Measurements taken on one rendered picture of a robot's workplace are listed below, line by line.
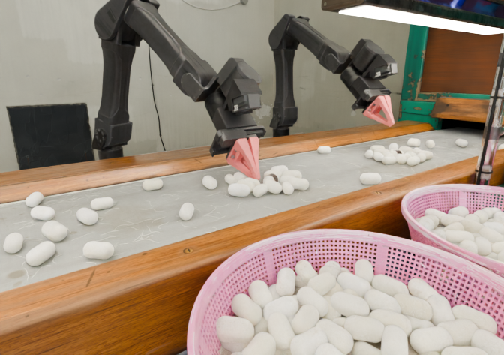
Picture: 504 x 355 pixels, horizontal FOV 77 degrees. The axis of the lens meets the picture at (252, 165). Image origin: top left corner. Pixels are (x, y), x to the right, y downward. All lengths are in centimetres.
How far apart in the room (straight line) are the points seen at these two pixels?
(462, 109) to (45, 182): 117
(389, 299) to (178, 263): 20
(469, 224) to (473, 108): 76
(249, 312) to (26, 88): 231
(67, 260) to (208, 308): 19
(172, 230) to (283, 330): 22
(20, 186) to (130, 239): 27
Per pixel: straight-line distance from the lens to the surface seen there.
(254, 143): 59
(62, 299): 31
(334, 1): 59
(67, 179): 65
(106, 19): 82
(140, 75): 260
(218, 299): 30
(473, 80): 132
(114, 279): 32
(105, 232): 46
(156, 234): 43
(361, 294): 35
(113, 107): 86
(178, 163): 68
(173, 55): 70
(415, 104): 139
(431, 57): 139
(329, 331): 29
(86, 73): 252
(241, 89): 56
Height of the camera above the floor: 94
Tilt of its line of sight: 16 degrees down
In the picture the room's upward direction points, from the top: straight up
